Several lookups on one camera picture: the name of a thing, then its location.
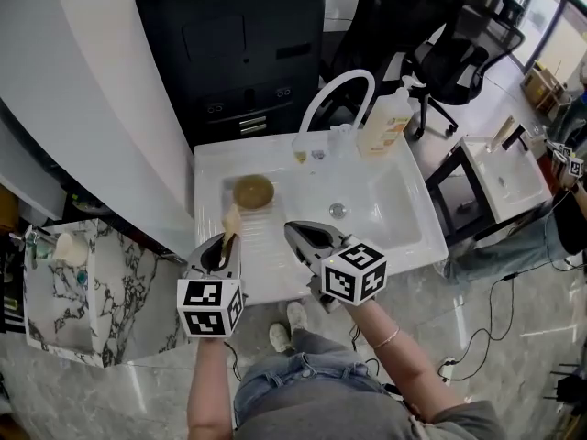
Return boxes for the black faucet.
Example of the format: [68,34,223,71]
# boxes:
[502,124,528,151]

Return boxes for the person's white shoe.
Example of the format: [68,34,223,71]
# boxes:
[286,300,308,332]
[269,322,293,353]

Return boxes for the person's right forearm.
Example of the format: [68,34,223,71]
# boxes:
[343,298,464,424]

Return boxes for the brown bowl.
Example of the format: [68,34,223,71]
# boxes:
[232,174,276,211]

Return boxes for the large white ceramic sink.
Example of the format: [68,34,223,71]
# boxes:
[194,130,449,306]

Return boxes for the person's blue jeans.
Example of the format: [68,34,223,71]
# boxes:
[233,327,391,425]

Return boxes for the marble pattern sink cabinet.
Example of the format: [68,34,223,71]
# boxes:
[22,217,184,369]

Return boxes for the person's left forearm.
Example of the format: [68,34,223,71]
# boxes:
[186,336,238,440]

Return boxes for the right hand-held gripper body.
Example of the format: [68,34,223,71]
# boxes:
[305,234,389,314]

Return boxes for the yellow sponge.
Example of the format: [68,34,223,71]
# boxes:
[221,203,243,265]

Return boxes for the white gooseneck faucet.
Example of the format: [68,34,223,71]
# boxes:
[292,69,377,155]

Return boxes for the beige scrubbing stick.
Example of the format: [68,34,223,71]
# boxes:
[488,115,515,153]

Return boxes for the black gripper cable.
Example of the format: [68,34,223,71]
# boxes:
[224,341,244,382]
[348,323,382,375]

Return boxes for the orange label soap pump bottle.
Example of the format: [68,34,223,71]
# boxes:
[356,74,426,160]

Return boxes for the beige cup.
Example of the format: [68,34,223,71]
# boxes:
[53,231,91,265]

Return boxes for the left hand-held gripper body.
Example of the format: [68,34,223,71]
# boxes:
[177,267,245,340]

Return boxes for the small white sink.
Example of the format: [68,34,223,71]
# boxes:
[460,128,554,224]

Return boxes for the tall black machine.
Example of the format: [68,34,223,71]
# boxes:
[129,0,327,153]

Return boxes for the black power cable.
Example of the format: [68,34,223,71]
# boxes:
[437,272,519,382]

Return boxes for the black sink frame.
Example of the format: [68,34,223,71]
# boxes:
[424,147,501,247]

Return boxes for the person's grey shirt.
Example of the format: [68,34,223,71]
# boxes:
[233,390,505,440]

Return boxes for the black mesh office chair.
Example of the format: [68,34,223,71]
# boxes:
[405,0,526,139]

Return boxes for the person's left white shoe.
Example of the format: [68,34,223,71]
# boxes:
[269,322,293,353]

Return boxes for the person's right white shoe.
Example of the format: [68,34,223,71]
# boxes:
[286,300,308,332]

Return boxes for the thin metal bracelet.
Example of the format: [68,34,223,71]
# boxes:
[371,327,401,350]

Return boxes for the black high-back office chair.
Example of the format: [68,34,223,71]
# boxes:
[320,0,441,91]

